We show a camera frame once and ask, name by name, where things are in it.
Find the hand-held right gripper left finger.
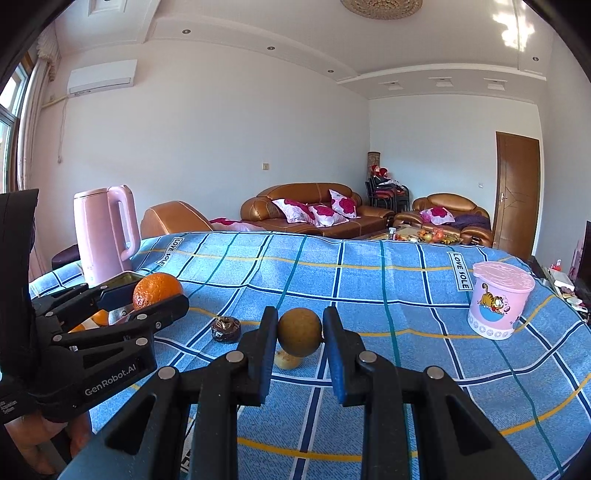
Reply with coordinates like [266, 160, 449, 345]
[58, 305, 280, 480]

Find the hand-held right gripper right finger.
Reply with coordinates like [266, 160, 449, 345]
[322, 305, 539, 480]

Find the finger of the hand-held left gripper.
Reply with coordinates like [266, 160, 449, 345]
[31, 276, 139, 320]
[52, 294, 190, 352]

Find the beige round pastry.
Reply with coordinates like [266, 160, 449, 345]
[276, 349, 305, 370]

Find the metal tin box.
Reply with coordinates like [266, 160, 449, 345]
[67, 271, 146, 334]

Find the brown round fruit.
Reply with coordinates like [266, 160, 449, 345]
[277, 308, 323, 358]

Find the plate of fruits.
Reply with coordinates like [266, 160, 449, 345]
[416, 228, 462, 244]

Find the person's left hand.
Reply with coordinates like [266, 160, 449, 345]
[4, 410, 94, 476]

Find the dark wrapped pastry on table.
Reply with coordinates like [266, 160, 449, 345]
[211, 316, 242, 343]

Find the dark stool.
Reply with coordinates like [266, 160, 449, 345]
[52, 244, 83, 271]

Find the pink electric kettle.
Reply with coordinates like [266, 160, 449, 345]
[73, 185, 141, 287]

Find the blue plaid tablecloth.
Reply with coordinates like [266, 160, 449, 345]
[28, 231, 591, 480]

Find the brown leather armchair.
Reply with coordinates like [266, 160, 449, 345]
[140, 200, 215, 240]

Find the red pink cloth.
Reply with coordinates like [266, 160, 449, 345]
[210, 217, 266, 232]

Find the coffee table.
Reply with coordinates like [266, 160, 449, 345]
[365, 225, 462, 245]

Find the white red floral pillow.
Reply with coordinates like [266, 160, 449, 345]
[329, 189, 360, 219]
[271, 198, 319, 225]
[419, 206, 455, 223]
[307, 204, 349, 228]

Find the long brown leather sofa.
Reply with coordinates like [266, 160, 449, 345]
[240, 182, 398, 238]

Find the stack of dark chairs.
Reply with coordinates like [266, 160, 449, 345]
[366, 178, 411, 212]

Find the pink cartoon cup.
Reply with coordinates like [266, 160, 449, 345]
[467, 261, 536, 341]

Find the short brown leather sofa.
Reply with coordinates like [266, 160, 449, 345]
[393, 193, 494, 246]

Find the light curtain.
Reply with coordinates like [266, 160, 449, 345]
[18, 32, 61, 192]

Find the window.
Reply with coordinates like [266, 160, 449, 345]
[0, 62, 31, 195]

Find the purple blanket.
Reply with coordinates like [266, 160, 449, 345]
[455, 213, 491, 230]

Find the cluttered television stand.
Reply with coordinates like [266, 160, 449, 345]
[529, 256, 591, 324]

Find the brown wooden door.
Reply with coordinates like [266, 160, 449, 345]
[492, 131, 542, 261]

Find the crystal ceiling lamp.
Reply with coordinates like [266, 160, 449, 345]
[340, 0, 423, 20]

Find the white wall air conditioner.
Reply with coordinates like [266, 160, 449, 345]
[67, 59, 138, 96]

